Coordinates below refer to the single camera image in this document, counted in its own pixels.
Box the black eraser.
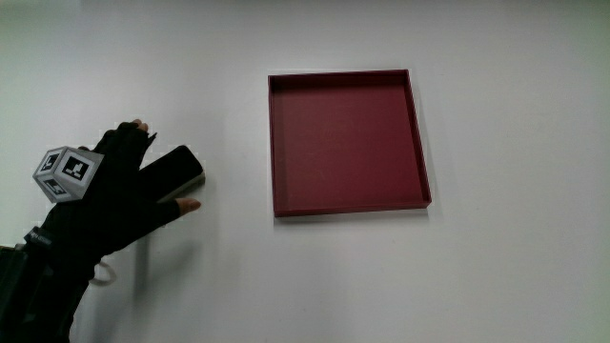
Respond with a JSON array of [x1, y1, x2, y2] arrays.
[[139, 145, 207, 204]]

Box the white cable loop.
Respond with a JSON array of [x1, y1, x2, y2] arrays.
[[89, 260, 118, 288]]

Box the dark red square tray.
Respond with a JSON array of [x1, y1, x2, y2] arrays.
[[267, 69, 433, 218]]

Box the person's left forearm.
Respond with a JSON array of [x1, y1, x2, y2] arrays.
[[0, 237, 96, 343]]

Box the person's left hand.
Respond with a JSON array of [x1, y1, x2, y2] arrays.
[[23, 118, 202, 271]]

